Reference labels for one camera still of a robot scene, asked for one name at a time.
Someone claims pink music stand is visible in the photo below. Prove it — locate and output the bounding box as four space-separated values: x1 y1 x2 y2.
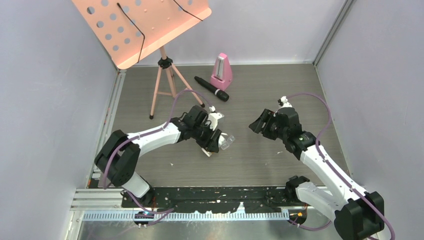
72 0 212 118

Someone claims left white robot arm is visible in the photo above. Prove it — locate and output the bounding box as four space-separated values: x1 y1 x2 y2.
93 105 225 207

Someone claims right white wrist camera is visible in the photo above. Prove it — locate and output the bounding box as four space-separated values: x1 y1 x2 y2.
277 96 293 109

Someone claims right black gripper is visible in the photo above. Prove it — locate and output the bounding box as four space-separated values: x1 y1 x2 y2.
248 108 288 141

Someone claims pink metronome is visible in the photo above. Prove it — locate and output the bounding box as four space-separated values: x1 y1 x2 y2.
210 53 233 91

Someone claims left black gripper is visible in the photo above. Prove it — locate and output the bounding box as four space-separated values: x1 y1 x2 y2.
191 120 221 152

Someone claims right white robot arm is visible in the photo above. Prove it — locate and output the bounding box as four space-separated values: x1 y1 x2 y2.
249 107 385 240

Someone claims clear plastic pill organizer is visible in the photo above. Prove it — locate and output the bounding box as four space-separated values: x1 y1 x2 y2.
218 133 235 150

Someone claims black microphone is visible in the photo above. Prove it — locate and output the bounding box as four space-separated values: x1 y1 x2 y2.
194 76 230 102

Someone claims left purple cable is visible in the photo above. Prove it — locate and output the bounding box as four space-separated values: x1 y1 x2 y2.
100 88 216 226

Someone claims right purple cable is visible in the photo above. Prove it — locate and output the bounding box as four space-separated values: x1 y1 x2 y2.
281 92 397 240

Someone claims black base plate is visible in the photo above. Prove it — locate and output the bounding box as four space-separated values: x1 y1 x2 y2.
120 186 310 214

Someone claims white pill bottle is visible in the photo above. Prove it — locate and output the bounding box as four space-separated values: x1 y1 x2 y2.
201 140 220 157

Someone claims purple cable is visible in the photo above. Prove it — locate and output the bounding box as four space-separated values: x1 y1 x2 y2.
281 92 397 240
100 88 216 226

